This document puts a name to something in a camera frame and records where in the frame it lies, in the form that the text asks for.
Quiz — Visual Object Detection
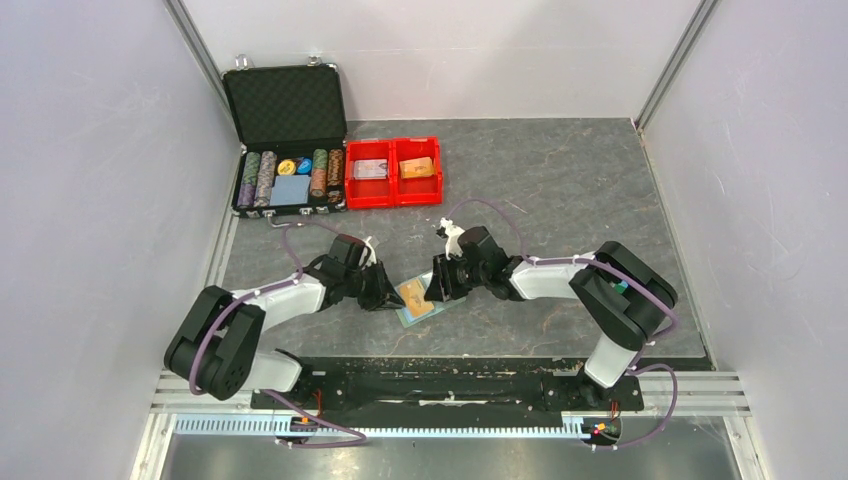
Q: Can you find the tan brown credit card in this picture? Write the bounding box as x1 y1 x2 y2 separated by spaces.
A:
398 278 435 320

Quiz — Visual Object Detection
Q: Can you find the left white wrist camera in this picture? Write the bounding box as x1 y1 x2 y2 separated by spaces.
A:
354 236 378 268

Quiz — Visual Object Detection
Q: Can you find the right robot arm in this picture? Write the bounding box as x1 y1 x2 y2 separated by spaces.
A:
424 219 679 408

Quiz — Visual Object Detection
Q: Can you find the white card in bin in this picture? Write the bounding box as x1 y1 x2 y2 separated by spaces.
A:
352 159 389 180

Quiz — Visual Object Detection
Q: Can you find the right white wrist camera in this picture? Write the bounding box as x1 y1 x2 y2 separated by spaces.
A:
436 217 465 259

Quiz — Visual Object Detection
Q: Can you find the red bin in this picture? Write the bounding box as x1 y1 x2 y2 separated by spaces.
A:
345 140 394 209
390 137 443 206

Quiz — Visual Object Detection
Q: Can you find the blue playing card deck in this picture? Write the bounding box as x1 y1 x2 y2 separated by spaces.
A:
270 175 311 206

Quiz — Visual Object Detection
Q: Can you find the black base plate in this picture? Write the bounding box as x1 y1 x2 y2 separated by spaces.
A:
284 357 645 428

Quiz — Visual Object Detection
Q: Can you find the aluminium frame rail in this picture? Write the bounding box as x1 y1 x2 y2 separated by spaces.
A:
150 371 751 441

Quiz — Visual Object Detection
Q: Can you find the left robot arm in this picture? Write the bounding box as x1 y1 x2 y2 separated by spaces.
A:
163 234 405 408

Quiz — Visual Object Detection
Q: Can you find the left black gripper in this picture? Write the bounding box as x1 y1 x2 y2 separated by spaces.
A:
343 259 405 312

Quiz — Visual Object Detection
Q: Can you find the left red bin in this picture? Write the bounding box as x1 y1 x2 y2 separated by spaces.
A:
345 140 394 209

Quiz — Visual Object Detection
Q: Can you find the green card holder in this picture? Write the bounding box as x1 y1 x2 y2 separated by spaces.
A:
396 273 466 328

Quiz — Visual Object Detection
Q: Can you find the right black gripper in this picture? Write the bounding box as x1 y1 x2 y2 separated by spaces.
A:
424 250 489 302

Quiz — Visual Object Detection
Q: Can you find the yellow dealer chip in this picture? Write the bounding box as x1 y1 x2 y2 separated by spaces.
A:
277 159 297 176

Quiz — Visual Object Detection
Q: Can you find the orange card in bin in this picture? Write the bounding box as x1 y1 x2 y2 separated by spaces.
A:
398 156 436 180

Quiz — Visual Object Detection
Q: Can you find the black poker chip case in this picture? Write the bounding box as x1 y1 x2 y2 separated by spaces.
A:
221 58 348 218

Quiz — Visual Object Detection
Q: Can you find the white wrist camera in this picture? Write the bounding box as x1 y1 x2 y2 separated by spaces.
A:
354 236 378 268
436 217 465 259

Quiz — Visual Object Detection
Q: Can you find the right red bin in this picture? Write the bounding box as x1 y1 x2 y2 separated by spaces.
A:
390 137 443 206

